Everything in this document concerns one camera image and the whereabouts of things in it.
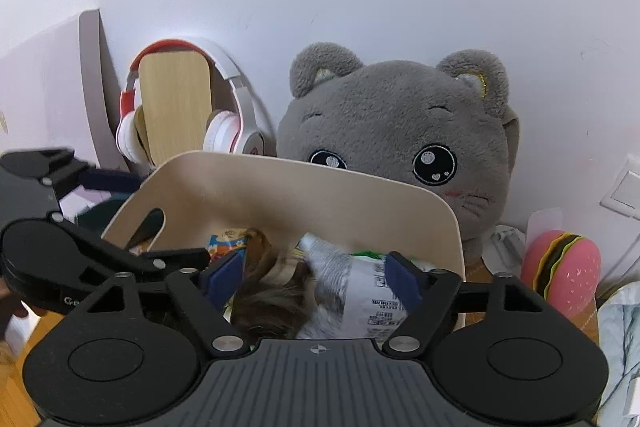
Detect light blue cloth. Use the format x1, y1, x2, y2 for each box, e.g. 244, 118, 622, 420
597, 282, 640, 427

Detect green snack packet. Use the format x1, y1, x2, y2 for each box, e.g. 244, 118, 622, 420
350, 249, 396, 261

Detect dark teal pouch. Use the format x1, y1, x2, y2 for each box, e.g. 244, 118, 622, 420
75, 199, 133, 238

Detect orange snack packet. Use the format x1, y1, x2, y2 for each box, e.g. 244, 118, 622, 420
206, 228, 256, 264

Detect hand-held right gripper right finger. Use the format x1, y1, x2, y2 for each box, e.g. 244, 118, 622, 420
382, 251, 568, 354

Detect grey plush cat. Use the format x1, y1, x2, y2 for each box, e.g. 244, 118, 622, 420
276, 43, 521, 265

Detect wooden desk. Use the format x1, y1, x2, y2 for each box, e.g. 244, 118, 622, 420
0, 252, 601, 427

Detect wooden headphone stand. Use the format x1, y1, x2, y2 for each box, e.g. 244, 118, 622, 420
135, 52, 213, 166

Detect red and white headphones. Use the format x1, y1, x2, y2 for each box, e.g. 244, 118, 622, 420
115, 38, 273, 168

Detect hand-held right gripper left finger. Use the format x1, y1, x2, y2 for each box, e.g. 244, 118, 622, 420
82, 252, 253, 355

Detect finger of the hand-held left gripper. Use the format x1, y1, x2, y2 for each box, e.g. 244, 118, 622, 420
0, 148, 144, 208
50, 212, 211, 283

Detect white plug cable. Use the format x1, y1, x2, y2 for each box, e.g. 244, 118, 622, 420
601, 224, 640, 287

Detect beige plastic storage bin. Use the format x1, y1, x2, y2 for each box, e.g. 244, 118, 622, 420
100, 150, 467, 348

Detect person's left hand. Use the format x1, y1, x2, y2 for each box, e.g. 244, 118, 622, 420
0, 282, 29, 322

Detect silver snack packet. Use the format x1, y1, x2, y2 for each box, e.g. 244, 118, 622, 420
295, 232, 441, 340

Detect white charger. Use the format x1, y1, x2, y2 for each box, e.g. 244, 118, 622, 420
482, 224, 528, 270

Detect grey curved panel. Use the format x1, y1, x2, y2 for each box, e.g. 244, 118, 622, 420
79, 9, 131, 170

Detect pink hamburger toy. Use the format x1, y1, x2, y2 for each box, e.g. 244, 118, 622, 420
520, 229, 602, 320

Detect brown furry hair piece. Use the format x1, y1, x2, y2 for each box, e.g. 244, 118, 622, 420
230, 229, 313, 340

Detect white wall socket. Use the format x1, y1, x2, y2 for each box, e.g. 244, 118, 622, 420
600, 154, 640, 220

